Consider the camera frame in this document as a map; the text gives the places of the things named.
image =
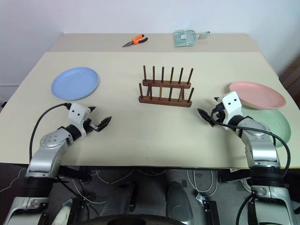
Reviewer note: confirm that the pink-red plate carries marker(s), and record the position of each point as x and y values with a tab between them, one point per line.
257	95

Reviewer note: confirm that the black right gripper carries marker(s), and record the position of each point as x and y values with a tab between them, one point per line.
219	110

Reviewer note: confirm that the green plate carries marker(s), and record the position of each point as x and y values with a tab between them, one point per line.
276	126

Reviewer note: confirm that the dark grey rounded shell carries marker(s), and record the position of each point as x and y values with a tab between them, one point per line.
179	201
122	199

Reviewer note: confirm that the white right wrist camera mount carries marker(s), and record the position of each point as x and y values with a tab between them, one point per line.
230	103

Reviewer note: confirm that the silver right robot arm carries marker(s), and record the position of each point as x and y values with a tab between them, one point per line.
260	150

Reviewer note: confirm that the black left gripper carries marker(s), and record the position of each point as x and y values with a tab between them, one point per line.
90	125

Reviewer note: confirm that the blue plate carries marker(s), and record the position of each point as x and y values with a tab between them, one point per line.
75	84

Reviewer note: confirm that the black table frame bar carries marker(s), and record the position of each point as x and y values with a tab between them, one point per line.
150	168

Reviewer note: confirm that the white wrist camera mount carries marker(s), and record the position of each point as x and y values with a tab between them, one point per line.
230	103
76	112

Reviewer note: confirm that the teal packaged cloth bag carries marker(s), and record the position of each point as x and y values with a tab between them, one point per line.
185	38

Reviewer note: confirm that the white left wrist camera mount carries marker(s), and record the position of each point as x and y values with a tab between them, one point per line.
76	112

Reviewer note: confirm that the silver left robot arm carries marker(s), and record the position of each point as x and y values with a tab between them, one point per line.
47	143

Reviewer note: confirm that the wooden dish rack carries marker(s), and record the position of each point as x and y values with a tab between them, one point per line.
165	100

